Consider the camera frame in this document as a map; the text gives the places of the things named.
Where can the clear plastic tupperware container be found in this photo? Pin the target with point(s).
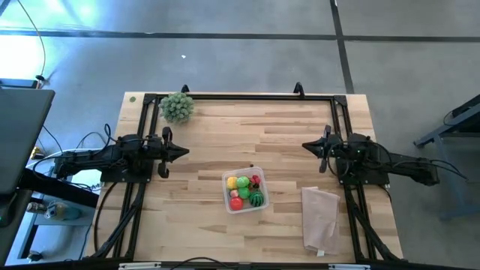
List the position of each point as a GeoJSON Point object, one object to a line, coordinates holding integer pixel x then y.
{"type": "Point", "coordinates": [246, 204]}

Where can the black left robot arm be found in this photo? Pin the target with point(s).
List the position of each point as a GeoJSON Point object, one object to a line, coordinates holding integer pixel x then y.
{"type": "Point", "coordinates": [86, 161]}

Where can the striped green watermelon toy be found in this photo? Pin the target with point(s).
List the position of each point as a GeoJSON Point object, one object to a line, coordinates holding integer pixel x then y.
{"type": "Point", "coordinates": [257, 198]}

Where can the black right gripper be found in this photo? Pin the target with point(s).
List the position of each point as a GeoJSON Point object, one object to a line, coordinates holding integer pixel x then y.
{"type": "Point", "coordinates": [325, 131]}

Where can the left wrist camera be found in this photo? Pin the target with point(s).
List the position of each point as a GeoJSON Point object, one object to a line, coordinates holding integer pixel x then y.
{"type": "Point", "coordinates": [157, 149]}

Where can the silver aluminium bracket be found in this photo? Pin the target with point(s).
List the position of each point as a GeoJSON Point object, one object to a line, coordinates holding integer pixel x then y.
{"type": "Point", "coordinates": [139, 266]}
{"type": "Point", "coordinates": [348, 267]}

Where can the blue-grey metal table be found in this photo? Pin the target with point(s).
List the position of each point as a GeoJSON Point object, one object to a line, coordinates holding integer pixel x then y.
{"type": "Point", "coordinates": [465, 116]}

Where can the black frame bracket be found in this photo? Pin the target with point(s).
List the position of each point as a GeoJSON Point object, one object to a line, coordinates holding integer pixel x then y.
{"type": "Point", "coordinates": [185, 89]}
{"type": "Point", "coordinates": [299, 89]}

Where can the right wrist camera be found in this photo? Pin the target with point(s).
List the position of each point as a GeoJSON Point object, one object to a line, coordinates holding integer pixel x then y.
{"type": "Point", "coordinates": [336, 149]}

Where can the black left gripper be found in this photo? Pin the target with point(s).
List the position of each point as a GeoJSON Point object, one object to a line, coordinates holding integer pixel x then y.
{"type": "Point", "coordinates": [165, 170]}

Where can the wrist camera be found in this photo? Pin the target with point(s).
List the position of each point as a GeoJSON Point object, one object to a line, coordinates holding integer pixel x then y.
{"type": "Point", "coordinates": [157, 149]}
{"type": "Point", "coordinates": [336, 149]}

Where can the white paper sign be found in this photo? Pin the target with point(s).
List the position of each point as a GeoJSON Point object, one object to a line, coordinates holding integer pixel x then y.
{"type": "Point", "coordinates": [88, 183]}

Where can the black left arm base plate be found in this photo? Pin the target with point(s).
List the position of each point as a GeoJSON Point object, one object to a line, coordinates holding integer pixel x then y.
{"type": "Point", "coordinates": [112, 178]}

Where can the large red tomato toy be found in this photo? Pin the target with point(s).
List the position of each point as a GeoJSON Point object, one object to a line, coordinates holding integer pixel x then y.
{"type": "Point", "coordinates": [236, 204]}

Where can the grey desk top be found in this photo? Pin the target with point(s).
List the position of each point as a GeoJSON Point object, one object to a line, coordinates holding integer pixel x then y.
{"type": "Point", "coordinates": [22, 131]}

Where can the plain green apple toy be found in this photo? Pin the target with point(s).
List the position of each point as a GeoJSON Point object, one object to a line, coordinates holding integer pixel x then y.
{"type": "Point", "coordinates": [243, 182]}

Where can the potted green artificial plant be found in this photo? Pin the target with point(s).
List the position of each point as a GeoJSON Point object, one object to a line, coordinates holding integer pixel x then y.
{"type": "Point", "coordinates": [176, 107]}

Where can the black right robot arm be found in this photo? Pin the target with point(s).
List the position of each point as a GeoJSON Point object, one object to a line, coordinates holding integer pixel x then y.
{"type": "Point", "coordinates": [408, 168]}

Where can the teal bottle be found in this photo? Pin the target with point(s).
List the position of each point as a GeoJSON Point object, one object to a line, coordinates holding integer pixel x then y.
{"type": "Point", "coordinates": [56, 210]}

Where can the beige folded cloth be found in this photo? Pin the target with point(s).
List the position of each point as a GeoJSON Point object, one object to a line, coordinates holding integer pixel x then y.
{"type": "Point", "coordinates": [320, 221]}

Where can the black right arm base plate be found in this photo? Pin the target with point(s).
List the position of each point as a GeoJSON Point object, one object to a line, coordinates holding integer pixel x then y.
{"type": "Point", "coordinates": [375, 180]}

